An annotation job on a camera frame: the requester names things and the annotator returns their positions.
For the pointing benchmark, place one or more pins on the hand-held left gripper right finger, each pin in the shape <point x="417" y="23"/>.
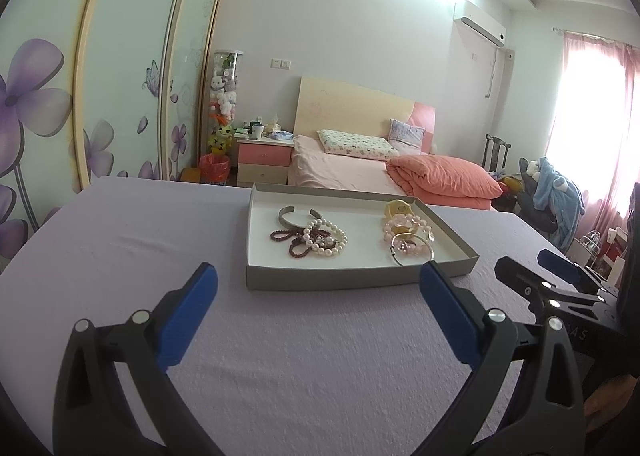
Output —
<point x="450" y="316"/>

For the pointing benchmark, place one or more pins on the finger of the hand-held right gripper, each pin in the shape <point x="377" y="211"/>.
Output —
<point x="525" y="286"/>
<point x="555" y="260"/>

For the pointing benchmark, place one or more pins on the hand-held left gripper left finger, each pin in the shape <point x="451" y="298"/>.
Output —
<point x="187" y="316"/>

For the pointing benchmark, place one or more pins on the thin silver bangle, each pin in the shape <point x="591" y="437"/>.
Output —
<point x="396" y="253"/>

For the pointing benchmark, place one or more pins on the white cardboard tray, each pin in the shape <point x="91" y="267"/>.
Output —
<point x="360" y="221"/>

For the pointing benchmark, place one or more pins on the blue garment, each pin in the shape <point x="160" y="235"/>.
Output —
<point x="560" y="196"/>

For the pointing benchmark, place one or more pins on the dark office chair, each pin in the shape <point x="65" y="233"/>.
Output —
<point x="527" y="201"/>

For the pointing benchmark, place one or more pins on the pink curtain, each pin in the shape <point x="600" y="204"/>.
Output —
<point x="607" y="206"/>

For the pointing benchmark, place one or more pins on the pile of colourful toys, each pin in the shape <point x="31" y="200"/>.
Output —
<point x="506" y="191"/>

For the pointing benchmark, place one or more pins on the purple tablecloth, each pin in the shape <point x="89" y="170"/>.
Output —
<point x="150" y="226"/>

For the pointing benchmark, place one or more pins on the dark wooden chair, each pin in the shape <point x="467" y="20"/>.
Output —
<point x="496" y="151"/>

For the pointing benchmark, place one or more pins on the folded pink quilt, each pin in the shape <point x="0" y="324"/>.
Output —
<point x="440" y="176"/>

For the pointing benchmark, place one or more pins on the small wooden stool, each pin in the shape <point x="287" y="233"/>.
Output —
<point x="191" y="175"/>

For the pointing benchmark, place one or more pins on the trash bin with pink bag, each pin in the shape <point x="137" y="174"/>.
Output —
<point x="215" y="168"/>

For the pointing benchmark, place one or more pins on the pink and white nightstand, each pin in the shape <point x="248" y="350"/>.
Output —
<point x="262" y="156"/>

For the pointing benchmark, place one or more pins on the yellow plush toy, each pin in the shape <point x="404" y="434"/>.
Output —
<point x="221" y="138"/>

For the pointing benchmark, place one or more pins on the bed with pink sheet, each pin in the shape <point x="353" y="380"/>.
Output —
<point x="340" y="168"/>

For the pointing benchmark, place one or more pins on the lavender pillow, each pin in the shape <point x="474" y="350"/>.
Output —
<point x="406" y="132"/>

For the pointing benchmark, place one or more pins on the green books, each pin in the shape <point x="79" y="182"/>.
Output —
<point x="242" y="132"/>

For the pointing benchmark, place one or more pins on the floral print pillow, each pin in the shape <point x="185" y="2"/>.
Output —
<point x="355" y="143"/>

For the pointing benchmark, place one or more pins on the blue cloth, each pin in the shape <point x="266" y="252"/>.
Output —
<point x="282" y="136"/>

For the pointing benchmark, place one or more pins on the tissue box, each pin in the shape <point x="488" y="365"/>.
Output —
<point x="273" y="127"/>

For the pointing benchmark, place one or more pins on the clear plush toy display tube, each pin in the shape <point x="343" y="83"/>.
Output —
<point x="225" y="91"/>

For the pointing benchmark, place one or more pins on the cream and pink headboard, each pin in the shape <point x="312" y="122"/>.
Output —
<point x="350" y="106"/>

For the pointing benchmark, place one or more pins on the white air conditioner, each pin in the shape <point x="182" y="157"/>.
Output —
<point x="480" y="23"/>

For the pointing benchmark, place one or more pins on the wardrobe with purple flower doors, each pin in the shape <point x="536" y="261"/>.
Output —
<point x="115" y="61"/>

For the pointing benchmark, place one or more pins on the white wall socket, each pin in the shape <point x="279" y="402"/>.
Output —
<point x="281" y="63"/>

